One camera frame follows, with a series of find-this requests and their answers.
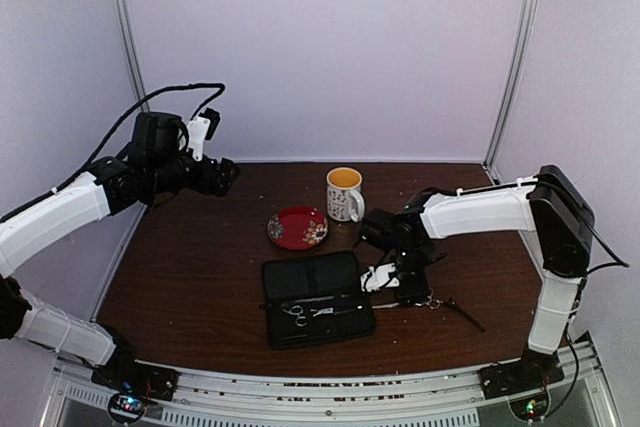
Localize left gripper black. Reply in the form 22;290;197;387
148;153;240;196

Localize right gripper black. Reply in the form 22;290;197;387
389;244;430;307

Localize silver hair cutting scissors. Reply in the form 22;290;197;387
372;299;444;310

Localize black zippered tool case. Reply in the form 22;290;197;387
261;250;375;351

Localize silver thinning scissors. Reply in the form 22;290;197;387
282;305;334;328

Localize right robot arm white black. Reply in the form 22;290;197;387
360;164;595;389

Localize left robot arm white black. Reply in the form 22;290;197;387
1;108;240;391

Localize black hair clip right side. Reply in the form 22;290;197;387
445;297;486;333

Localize white floral mug yellow inside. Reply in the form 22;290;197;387
326;167;366;222

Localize red floral plate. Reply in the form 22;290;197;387
266;206;329;251

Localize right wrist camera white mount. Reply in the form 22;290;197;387
360;263;400;293

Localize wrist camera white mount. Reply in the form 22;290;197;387
187;108;221;162
360;263;400;293

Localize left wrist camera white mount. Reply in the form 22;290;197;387
187;108;221;162

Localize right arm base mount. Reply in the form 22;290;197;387
478;343;580;425

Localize front aluminium rail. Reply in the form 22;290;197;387
35;339;622;426

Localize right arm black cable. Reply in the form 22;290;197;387
544;181;630;278

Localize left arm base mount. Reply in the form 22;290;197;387
90;326;180;421

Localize left aluminium frame post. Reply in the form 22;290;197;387
113;0;147;101

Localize aluminium frame post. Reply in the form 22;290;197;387
113;0;147;101
483;0;539;174

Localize right aluminium frame post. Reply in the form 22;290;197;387
483;0;539;174

